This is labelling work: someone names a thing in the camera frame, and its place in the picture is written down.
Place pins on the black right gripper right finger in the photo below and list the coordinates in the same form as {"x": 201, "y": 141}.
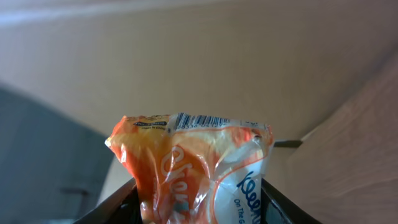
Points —
{"x": 278, "y": 209}

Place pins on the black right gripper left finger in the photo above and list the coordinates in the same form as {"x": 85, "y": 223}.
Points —
{"x": 122, "y": 207}

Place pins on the small orange packet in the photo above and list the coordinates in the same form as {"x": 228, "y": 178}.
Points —
{"x": 194, "y": 168}

